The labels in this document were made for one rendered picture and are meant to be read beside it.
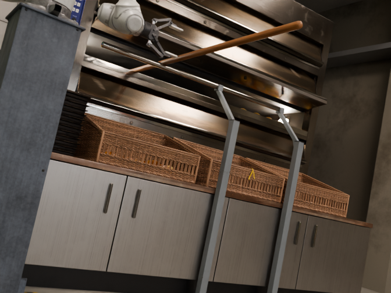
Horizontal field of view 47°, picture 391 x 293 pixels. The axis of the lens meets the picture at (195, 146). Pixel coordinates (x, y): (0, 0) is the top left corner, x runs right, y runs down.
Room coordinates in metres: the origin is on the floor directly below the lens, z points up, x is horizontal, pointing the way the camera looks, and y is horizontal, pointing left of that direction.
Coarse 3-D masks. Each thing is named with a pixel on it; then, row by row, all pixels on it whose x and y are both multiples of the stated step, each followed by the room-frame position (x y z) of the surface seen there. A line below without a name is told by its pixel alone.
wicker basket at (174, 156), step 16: (96, 128) 2.17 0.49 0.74; (128, 128) 2.62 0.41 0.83; (80, 144) 2.36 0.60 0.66; (96, 144) 2.13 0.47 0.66; (112, 144) 2.11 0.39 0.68; (128, 144) 2.15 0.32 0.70; (144, 144) 2.19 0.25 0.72; (176, 144) 2.59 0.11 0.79; (96, 160) 2.08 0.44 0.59; (112, 160) 2.12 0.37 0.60; (128, 160) 2.15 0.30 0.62; (144, 160) 2.64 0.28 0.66; (160, 160) 2.24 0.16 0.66; (176, 160) 2.28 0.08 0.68; (192, 160) 2.33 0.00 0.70; (176, 176) 2.29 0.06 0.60; (192, 176) 2.34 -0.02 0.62
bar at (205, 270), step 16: (112, 48) 2.17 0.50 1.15; (160, 64) 2.31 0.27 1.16; (240, 96) 2.59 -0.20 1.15; (288, 128) 2.66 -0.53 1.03; (224, 160) 2.32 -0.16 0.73; (224, 176) 2.31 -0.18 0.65; (288, 176) 2.59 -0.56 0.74; (224, 192) 2.32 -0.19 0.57; (288, 192) 2.56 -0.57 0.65; (288, 208) 2.56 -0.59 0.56; (288, 224) 2.57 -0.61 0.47; (208, 240) 2.32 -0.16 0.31; (208, 256) 2.31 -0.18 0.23; (208, 272) 2.32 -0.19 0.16; (272, 272) 2.57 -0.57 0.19; (272, 288) 2.55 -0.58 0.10
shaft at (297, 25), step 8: (288, 24) 1.55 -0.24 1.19; (296, 24) 1.52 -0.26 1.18; (264, 32) 1.66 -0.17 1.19; (272, 32) 1.62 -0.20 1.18; (280, 32) 1.59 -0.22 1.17; (232, 40) 1.83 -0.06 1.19; (240, 40) 1.78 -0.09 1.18; (248, 40) 1.75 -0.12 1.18; (256, 40) 1.72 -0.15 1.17; (208, 48) 1.98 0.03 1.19; (216, 48) 1.93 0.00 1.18; (224, 48) 1.90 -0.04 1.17; (184, 56) 2.16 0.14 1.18; (192, 56) 2.11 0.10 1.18; (168, 64) 2.33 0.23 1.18
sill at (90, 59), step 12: (84, 60) 2.48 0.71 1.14; (96, 60) 2.51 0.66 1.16; (120, 72) 2.59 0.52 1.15; (132, 72) 2.63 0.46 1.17; (156, 84) 2.72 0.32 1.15; (168, 84) 2.76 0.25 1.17; (192, 96) 2.85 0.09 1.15; (204, 96) 2.90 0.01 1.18; (240, 108) 3.06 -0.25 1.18; (264, 120) 3.17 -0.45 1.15; (300, 132) 3.36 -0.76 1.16
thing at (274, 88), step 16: (112, 32) 2.56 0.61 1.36; (176, 48) 2.66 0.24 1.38; (192, 48) 2.65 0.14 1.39; (192, 64) 2.86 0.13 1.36; (208, 64) 2.83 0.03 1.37; (224, 64) 2.80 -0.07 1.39; (240, 80) 3.03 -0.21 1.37; (256, 80) 2.99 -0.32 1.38; (272, 80) 2.99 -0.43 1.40; (272, 96) 3.24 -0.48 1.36; (288, 96) 3.20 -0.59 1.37; (304, 96) 3.16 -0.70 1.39
